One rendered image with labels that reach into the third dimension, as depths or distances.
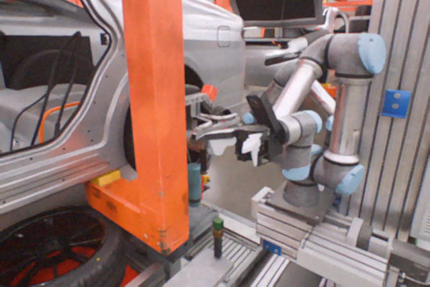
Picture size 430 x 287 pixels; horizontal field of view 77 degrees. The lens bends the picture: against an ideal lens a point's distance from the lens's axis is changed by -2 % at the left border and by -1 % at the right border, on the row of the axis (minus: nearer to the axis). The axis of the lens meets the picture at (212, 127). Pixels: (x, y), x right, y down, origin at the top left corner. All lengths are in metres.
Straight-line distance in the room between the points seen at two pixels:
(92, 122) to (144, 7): 0.73
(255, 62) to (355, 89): 3.18
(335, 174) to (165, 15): 0.81
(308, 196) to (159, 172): 0.59
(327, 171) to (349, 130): 0.16
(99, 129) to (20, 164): 0.39
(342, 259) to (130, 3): 1.14
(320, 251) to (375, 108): 0.55
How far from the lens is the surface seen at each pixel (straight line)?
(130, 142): 1.67
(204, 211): 2.14
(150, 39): 1.01
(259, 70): 4.06
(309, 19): 4.89
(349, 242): 1.18
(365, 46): 0.93
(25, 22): 3.24
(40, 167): 1.45
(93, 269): 1.42
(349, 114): 0.98
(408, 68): 1.14
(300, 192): 1.14
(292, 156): 0.79
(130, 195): 1.42
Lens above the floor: 1.44
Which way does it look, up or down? 18 degrees down
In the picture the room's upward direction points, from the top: straight up
